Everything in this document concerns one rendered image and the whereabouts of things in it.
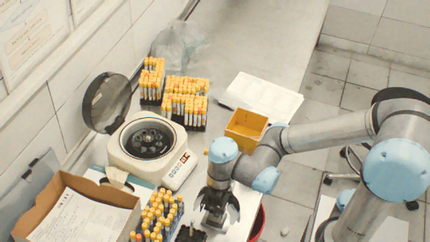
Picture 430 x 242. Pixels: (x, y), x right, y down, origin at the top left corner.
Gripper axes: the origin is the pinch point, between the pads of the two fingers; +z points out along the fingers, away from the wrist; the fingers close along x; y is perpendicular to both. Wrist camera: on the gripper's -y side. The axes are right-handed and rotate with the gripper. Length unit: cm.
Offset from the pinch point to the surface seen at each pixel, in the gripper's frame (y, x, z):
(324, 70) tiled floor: -208, 16, 94
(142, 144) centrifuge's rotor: -13.1, -33.3, -3.4
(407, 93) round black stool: -122, 60, 29
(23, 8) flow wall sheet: 1, -55, -59
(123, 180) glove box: 2.4, -32.2, -2.6
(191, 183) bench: -11.1, -13.4, 6.1
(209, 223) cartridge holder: 2.5, -1.6, 4.0
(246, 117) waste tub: -44.0, -4.4, -0.3
